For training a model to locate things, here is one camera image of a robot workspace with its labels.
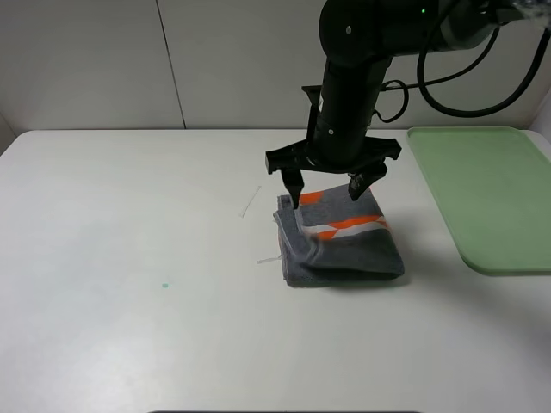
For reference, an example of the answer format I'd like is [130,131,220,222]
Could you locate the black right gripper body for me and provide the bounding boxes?
[265,83,401,179]

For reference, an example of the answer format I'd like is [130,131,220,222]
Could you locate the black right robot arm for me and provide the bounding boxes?
[266,1,523,207]

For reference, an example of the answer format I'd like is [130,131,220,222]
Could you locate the green plastic tray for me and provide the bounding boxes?
[407,126,550,274]

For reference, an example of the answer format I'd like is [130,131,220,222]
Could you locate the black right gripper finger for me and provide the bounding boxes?
[348,161,387,201]
[282,169,304,209]

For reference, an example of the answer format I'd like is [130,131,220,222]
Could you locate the grey towel with orange pattern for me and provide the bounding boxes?
[274,185,405,287]

